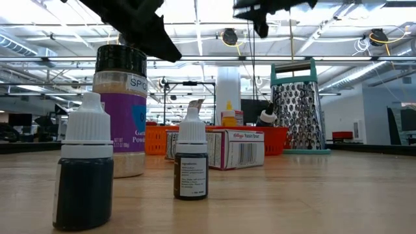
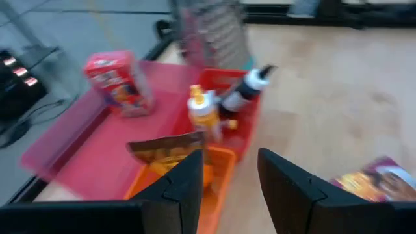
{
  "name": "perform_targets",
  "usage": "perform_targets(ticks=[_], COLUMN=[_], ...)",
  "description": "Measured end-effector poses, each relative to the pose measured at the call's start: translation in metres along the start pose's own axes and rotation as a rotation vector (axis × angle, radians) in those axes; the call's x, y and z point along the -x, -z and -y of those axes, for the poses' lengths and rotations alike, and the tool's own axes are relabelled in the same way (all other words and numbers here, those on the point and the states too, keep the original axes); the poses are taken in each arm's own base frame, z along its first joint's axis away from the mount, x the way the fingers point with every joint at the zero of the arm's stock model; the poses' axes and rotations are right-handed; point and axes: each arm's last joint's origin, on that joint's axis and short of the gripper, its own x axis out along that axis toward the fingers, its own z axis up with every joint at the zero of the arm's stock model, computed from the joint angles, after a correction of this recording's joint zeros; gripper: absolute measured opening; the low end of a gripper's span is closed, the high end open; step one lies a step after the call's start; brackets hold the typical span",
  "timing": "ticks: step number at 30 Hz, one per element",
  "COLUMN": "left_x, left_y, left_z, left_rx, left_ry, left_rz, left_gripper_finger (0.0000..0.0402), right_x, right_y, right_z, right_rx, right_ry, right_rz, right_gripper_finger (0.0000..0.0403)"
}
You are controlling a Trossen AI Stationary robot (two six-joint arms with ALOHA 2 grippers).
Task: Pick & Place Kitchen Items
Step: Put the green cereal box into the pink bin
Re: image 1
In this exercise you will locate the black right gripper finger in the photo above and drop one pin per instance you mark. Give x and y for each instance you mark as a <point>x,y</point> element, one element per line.
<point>262,26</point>

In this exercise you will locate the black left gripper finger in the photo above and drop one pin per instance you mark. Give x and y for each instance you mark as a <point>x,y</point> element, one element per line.
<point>152,39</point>

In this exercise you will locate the garlic powder jar purple label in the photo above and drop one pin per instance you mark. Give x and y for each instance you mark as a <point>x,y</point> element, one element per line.
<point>123,123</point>

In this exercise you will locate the black Chefmaster food colour bottle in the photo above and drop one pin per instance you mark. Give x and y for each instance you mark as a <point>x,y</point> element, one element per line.
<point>267,117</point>

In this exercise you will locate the yellow squeeze bottle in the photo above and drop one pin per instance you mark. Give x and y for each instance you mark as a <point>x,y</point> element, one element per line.
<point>228,122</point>

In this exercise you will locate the purple Raisin Bran box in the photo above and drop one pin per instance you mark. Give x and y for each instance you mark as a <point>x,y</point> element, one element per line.
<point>234,149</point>

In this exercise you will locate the dropper bottle with ingredients label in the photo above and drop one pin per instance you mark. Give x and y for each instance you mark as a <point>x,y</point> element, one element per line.
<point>191,177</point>

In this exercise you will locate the white building column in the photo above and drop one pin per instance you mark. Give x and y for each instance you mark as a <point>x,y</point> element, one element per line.
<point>227,87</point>

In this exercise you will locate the black monitor screen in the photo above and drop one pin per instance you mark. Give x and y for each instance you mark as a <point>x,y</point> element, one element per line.
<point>252,112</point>

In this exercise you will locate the small red and white box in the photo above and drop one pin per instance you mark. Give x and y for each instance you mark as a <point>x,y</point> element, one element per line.
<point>239,118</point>

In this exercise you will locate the orange plastic basket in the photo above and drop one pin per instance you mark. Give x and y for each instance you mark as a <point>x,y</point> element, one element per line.
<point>156,139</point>

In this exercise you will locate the red plastic basket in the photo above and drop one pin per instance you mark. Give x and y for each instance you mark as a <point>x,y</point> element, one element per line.
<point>274,139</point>

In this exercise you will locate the black background machine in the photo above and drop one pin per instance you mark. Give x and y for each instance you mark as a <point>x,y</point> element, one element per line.
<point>52,126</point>

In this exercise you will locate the red storage bin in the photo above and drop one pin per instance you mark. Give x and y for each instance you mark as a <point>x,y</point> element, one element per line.
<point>342,135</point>

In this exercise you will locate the black background monitor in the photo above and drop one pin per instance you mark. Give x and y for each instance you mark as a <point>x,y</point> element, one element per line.
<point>20,119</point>

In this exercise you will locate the dark dropper bottle white cap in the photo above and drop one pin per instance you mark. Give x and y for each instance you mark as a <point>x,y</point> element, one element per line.
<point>83,191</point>

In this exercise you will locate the black metal frame rig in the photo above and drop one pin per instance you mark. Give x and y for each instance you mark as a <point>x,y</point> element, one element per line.
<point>190,83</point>

